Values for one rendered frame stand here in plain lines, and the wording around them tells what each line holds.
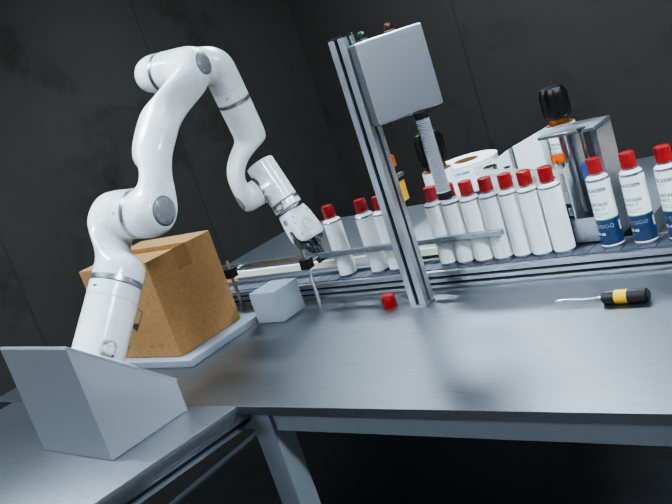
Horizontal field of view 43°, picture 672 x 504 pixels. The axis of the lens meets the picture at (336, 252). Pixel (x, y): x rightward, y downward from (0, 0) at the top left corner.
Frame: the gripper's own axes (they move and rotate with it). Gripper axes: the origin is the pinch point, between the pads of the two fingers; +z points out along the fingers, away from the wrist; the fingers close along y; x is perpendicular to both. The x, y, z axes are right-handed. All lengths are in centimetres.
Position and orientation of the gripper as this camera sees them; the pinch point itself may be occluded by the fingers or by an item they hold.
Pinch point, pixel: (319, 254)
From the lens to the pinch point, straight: 244.0
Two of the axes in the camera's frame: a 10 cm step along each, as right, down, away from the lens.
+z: 5.5, 8.3, 0.0
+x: -6.2, 4.1, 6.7
